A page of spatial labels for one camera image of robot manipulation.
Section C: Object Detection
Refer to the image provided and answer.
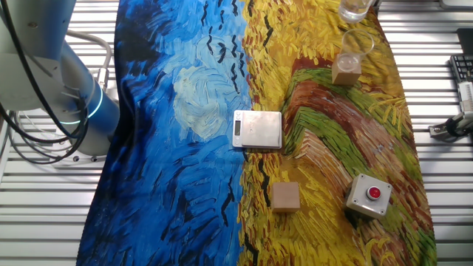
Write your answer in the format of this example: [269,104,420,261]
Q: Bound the grey box with red button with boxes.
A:
[343,173,392,219]

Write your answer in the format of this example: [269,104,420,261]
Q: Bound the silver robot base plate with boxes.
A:
[16,110,112,169]

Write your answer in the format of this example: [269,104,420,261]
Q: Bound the empty clear plastic cup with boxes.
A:
[336,29,375,73]

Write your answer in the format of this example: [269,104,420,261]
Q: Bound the metal camera clamp bracket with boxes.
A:
[428,112,473,141]

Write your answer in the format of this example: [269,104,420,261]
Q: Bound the silver digital scale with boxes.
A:
[231,109,283,150]

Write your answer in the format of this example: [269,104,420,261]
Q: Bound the painted wheatfield tablecloth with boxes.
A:
[75,0,438,266]

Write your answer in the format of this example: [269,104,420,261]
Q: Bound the grey robot hose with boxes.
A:
[65,29,112,92]

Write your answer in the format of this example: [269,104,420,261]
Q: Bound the black keyboard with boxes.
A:
[449,54,473,84]

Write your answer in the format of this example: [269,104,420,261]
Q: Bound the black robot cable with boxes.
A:
[0,0,90,166]

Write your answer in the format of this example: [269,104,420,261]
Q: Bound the clear glass mug with water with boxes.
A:
[338,0,374,24]

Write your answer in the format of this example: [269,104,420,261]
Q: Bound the light wooden cube block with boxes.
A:
[271,181,301,214]
[331,53,362,86]

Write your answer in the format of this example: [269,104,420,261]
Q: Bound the black rectangular pad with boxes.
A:
[456,28,473,55]

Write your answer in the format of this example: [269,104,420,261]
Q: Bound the small silver camera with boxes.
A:
[457,81,473,114]

